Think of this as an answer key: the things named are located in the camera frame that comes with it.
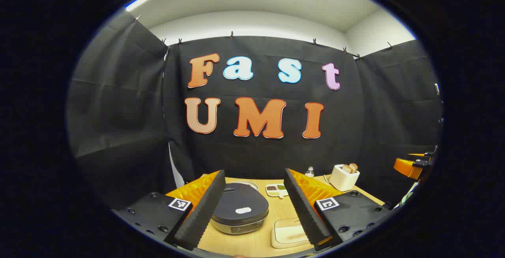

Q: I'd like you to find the clear glass tray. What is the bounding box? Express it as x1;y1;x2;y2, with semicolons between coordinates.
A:
271;218;314;249

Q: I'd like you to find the dark grey rice cooker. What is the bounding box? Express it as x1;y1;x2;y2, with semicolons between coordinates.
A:
210;183;269;235

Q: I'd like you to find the long ceiling light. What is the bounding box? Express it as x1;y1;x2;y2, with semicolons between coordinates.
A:
125;0;152;12

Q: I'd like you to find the white toaster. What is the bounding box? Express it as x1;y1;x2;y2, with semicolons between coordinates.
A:
329;164;360;192

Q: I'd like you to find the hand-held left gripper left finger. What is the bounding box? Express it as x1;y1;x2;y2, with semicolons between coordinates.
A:
112;170;226;251

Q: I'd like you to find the black backdrop cloth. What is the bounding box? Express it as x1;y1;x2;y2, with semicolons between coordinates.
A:
67;11;444;211

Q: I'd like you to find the round white plate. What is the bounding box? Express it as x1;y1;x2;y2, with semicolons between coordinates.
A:
233;180;259;191

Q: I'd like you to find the white divided bean dish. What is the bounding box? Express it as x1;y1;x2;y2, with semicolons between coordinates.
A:
266;184;289;198

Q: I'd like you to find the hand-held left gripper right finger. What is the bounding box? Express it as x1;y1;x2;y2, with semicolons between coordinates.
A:
284;168;391;251

